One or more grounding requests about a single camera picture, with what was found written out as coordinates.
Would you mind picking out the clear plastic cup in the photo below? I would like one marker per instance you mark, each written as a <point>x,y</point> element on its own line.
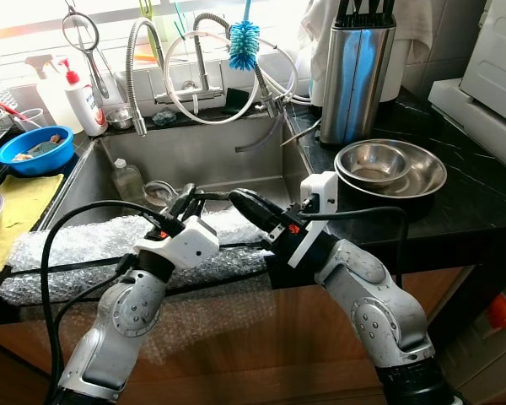
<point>29,120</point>

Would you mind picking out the wooden base cabinet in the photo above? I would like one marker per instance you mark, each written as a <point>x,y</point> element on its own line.
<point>253,354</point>

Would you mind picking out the bubble wrap sheet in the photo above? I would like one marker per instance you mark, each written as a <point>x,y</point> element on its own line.
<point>76,245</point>

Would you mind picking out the steel knife block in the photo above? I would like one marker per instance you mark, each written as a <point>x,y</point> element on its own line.
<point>358,84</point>

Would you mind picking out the orange plastic object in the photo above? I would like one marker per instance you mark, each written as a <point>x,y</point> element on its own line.
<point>502,310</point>

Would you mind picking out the white spray bottle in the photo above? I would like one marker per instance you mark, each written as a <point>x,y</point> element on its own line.
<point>49,97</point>

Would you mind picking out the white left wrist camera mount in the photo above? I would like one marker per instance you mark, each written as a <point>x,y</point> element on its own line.
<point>190,245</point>

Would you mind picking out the steel kitchen sink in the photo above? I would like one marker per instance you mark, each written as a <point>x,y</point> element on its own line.
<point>211,156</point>

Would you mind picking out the small deep steel bowl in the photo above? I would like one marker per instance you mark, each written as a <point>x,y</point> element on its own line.
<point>375,164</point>

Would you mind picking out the yellow cloth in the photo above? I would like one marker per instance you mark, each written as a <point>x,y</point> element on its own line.
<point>21,211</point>

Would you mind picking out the large shallow steel bowl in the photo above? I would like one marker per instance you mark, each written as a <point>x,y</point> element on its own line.
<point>426,177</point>

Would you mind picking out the clear plastic bottle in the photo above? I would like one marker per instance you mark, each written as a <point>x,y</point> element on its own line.
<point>128,181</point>

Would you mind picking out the grey brown sponge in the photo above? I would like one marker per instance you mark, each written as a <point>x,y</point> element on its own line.
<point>42,148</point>

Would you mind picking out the blue bottle brush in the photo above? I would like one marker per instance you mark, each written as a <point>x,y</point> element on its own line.
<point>244,46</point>

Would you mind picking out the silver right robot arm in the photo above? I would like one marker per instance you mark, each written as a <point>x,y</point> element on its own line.
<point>379,312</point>

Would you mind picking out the small steel cup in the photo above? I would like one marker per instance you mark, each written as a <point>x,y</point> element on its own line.
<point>120,118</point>

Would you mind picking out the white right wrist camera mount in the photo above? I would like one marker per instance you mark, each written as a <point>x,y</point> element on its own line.
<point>320,194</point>

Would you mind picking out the blue plastic bowl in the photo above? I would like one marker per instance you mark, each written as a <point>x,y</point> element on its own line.
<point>51,164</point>

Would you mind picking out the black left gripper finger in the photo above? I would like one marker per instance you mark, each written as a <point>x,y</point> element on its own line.
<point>191,196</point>
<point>180,197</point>

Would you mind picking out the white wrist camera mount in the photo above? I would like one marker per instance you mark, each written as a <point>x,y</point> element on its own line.
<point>190,245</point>
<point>320,194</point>

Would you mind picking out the white red pump soap bottle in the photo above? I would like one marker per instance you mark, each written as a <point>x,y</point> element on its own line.
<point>86,105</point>

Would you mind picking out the steel mixer tap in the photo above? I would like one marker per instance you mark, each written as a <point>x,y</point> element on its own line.
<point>194,93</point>

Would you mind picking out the flexible steel gooseneck faucet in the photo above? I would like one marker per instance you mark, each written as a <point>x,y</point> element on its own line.
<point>130,80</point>

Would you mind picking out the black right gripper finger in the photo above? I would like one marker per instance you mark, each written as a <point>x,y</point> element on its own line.
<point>253,207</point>

